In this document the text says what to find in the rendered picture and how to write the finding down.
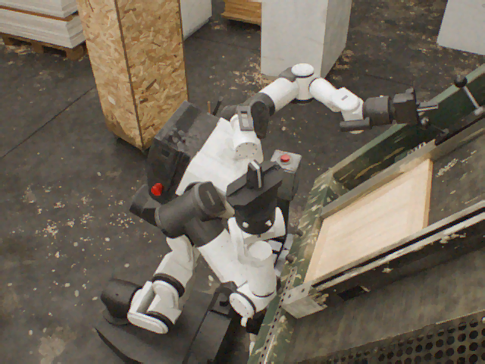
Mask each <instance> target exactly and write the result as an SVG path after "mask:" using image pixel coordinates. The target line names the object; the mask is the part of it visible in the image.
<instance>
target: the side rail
mask: <svg viewBox="0 0 485 364"><path fill-rule="evenodd" d="M466 77H467V79H468V83H467V85H466V87H467V89H468V91H469V92H470V94H471V95H472V96H473V98H474V100H475V101H476V103H477V104H478V105H479V106H480V107H481V106H483V105H485V64H483V65H481V66H480V67H479V68H477V69H476V70H474V71H472V72H471V73H469V74H468V75H466ZM429 102H437V103H438V109H437V110H435V111H434V110H429V111H421V112H420V113H418V114H419V120H420V118H422V117H427V118H429V119H431V124H432V125H433V126H435V127H438V128H439V129H441V130H444V129H446V128H447V127H449V126H451V125H452V124H454V123H455V122H457V121H459V120H461V119H462V118H464V117H466V116H467V115H469V114H470V113H472V112H473V111H475V110H476V108H475V107H474V105H473V103H472V102H471V100H470V99H469V98H468V96H467V94H466V93H465V91H464V90H463V89H462V88H461V89H460V88H458V87H456V86H455V85H454V84H453V85H451V86H450V87H449V88H447V89H445V90H444V91H443V92H442V93H440V94H439V95H438V96H436V97H434V98H433V99H431V100H430V101H429ZM438 133H439V132H438V131H436V130H434V129H432V128H428V129H426V130H422V129H421V128H420V127H411V126H410V125H409V124H394V125H393V126H392V127H391V128H390V129H389V130H387V131H385V132H384V133H382V134H381V135H379V136H378V137H376V138H375V139H373V140H372V141H370V142H369V143H366V144H365V145H363V146H362V147H361V148H359V149H358V150H356V151H355V152H354V153H353V154H351V155H350V156H349V157H347V158H345V159H344V160H342V161H341V162H339V163H337V164H336V165H334V167H333V172H332V175H333V176H334V177H335V178H337V179H338V180H340V182H342V183H343V184H344V186H345V187H346V188H347V189H349V190H351V189H353V188H355V187H357V186H358V185H359V184H360V183H363V182H364V181H366V180H367V179H369V178H371V177H373V176H374V175H375V174H378V173H379V172H381V171H382V170H384V169H386V168H388V166H390V165H391V164H393V163H394V158H395V157H396V156H397V155H399V154H400V153H402V152H404V151H405V150H407V149H414V148H416V147H418V146H419V145H421V144H422V143H426V144H427V143H429V142H430V141H431V140H433V139H434V138H435V135H436V134H438Z"/></svg>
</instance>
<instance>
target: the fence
mask: <svg viewBox="0 0 485 364"><path fill-rule="evenodd" d="M484 132H485V118H484V119H482V120H480V121H478V122H477V123H475V124H473V125H472V126H471V127H469V128H467V129H466V130H463V131H462V132H461V133H458V134H457V135H455V136H454V137H452V138H450V139H448V140H447V141H445V142H444V143H441V144H439V145H438V146H436V145H435V143H434V140H432V141H431V142H430V143H428V144H427V145H425V146H423V147H421V148H420V149H418V150H417V151H415V152H413V153H412V154H410V155H408V156H406V157H405V158H402V159H401V160H399V161H397V162H396V163H394V164H393V165H391V166H390V167H389V168H387V169H386V170H384V171H382V172H380V173H379V174H377V175H375V176H374V177H372V178H371V179H369V180H367V181H365V182H364V183H363V184H359V186H358V187H356V188H355V189H353V190H351V191H349V192H348V193H346V194H344V195H343V196H341V197H339V198H337V199H335V201H333V202H332V203H330V204H328V205H327V206H325V207H323V209H322V212H321V213H320V217H321V218H323V219H324V220H325V219H326V218H329V217H330V216H331V215H332V214H334V213H336V212H338V211H339V210H342V209H344V208H345V207H347V206H349V205H351V204H353V203H354V202H356V200H358V199H360V198H362V197H364V196H366V195H368V194H369V193H371V192H373V191H375V190H376V189H378V188H380V187H382V186H383V185H384V184H386V183H387V182H389V181H391V180H392V179H394V178H396V177H398V176H400V175H402V174H404V173H405V172H407V171H409V170H411V169H413V168H415V167H416V166H418V165H420V164H421V163H422V162H424V161H426V160H427V159H429V158H430V159H431V160H432V161H433V162H434V161H435V160H437V159H438V158H441V157H442V156H444V155H445V154H447V153H448V152H451V151H452V150H453V149H456V148H458V147H460V146H461V145H463V144H465V143H466V142H468V141H470V140H472V139H473V138H475V137H478V135H480V134H482V133H484Z"/></svg>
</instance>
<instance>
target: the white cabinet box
mask: <svg viewBox="0 0 485 364"><path fill-rule="evenodd" d="M441 24H442V26H441V28H440V32H439V36H438V38H437V41H436V44H439V46H445V47H446V48H451V49H458V50H462V51H467V52H474V54H479V55H485V0H448V4H447V6H446V11H445V14H444V16H443V20H442V23H441Z"/></svg>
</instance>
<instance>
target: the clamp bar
mask: <svg viewBox="0 0 485 364"><path fill-rule="evenodd" d="M482 246H485V200H483V201H481V202H479V203H476V204H474V205H472V206H469V207H467V208H466V209H463V210H461V211H459V212H458V213H456V214H454V215H451V216H449V217H448V218H445V219H443V220H442V221H438V222H437V223H435V224H432V225H430V226H428V227H425V228H424V229H423V230H421V231H417V232H415V233H413V234H411V235H408V236H407V237H404V238H402V239H400V240H397V241H396V242H393V243H392V244H390V245H389V246H385V247H384V248H382V249H379V250H377V251H375V252H372V253H369V254H367V255H366V256H364V257H362V258H360V259H358V260H355V261H354V262H351V263H348V264H346V265H344V266H341V267H339V268H337V269H336V270H335V271H332V272H329V273H327V274H325V275H322V276H320V277H319V278H315V279H314V280H310V281H307V282H305V283H304V284H302V285H300V286H298V287H295V288H293V289H291V290H288V291H287V292H286V295H285V297H284V300H283V304H282V306H281V307H282V308H283V309H285V310H286V311H287V312H288V313H290V314H291V315H293V316H294V317H295V318H297V319H300V318H301V317H304V316H307V315H310V314H312V313H314V312H316V311H319V310H321V309H324V308H326V307H328V306H332V305H334V304H337V303H341V302H343V301H347V300H350V298H353V297H356V296H358V295H361V294H363V293H367V292H369V291H371V290H375V289H377V288H379V287H381V286H383V285H385V284H389V283H391V282H394V281H397V280H400V279H403V278H406V277H408V276H410V275H412V274H414V273H416V272H419V271H423V270H424V269H427V268H430V267H433V266H435V265H439V264H441V263H443V262H445V261H447V260H450V259H453V258H455V257H457V256H461V255H463V254H465V253H469V252H471V251H473V250H475V249H476V248H479V247H482Z"/></svg>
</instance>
